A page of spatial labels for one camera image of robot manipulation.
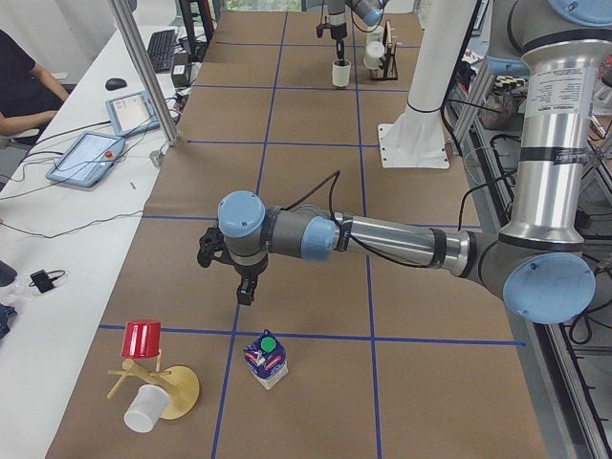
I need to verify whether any white mug with dark inside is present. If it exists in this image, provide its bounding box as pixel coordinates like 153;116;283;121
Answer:
331;59;352;88

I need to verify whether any blue white milk carton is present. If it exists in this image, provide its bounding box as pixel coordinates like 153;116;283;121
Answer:
243;329;289;390

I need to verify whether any upper white cup on rack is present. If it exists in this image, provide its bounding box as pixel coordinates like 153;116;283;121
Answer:
366;26;384;44

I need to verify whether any white cup on rack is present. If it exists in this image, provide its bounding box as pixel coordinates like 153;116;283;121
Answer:
366;26;384;44
363;41;385;70

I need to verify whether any lower white cup on rack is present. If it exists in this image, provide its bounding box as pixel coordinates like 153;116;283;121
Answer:
363;41;385;70

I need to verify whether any red cup on stand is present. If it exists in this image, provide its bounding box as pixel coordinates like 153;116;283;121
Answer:
120;319;162;360

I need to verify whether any wooden cup stand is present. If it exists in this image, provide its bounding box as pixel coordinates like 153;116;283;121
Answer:
106;354;200;420

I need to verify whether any white cup on wooden stand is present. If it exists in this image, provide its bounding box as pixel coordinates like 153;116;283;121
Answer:
123;384;169;433

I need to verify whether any black box on desk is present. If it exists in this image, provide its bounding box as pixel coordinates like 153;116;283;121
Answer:
170;52;192;88

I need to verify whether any black keyboard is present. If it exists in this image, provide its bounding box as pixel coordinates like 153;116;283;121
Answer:
147;30;176;74

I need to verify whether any near blue teach pendant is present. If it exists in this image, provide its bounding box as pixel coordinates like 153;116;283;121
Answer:
45;131;126;188

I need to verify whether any blue teach pendant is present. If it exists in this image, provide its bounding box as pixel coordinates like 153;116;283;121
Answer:
105;91;160;137
45;131;126;188

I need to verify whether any far blue teach pendant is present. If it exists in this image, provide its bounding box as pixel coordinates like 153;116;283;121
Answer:
105;91;160;137

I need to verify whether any black computer mouse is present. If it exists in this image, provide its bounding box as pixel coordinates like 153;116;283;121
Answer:
104;77;127;91

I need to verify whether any person in black shirt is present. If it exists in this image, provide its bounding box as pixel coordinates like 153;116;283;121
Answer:
1;31;69;137

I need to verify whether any black wire cup rack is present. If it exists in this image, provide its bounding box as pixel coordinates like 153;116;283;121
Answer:
369;20;399;81

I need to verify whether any white camera post with base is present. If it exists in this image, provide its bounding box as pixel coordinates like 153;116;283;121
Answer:
378;0;478;169

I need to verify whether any black cable on white table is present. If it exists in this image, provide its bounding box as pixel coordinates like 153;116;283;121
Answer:
0;208;145;239

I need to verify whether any small black adapter with cable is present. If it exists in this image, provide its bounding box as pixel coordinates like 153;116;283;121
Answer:
30;270;66;294

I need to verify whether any aluminium profile post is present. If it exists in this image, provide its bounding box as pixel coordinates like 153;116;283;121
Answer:
108;0;178;146

